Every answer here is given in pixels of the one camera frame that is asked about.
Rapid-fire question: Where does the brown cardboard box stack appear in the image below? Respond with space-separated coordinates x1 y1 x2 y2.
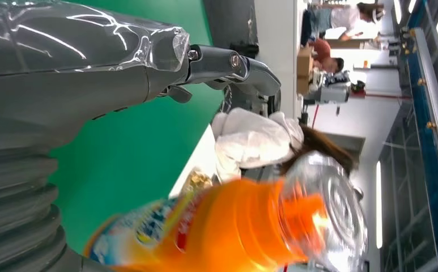
296 45 314 95

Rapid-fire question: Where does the person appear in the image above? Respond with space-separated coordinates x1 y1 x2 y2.
312 37 346 75
210 107 358 185
300 2 385 43

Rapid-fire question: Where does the gold foil snack pack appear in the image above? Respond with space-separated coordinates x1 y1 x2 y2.
180 169 214 198

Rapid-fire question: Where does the orange detergent bottle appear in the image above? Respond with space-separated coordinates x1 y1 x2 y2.
83 150 369 272

